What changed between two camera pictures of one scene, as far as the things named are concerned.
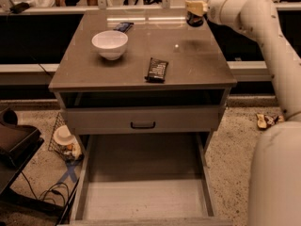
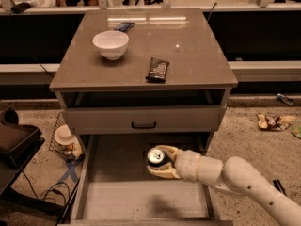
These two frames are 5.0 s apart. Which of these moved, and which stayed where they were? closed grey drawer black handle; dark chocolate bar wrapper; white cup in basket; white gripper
Moved: white gripper
Stayed: dark chocolate bar wrapper; closed grey drawer black handle; white cup in basket
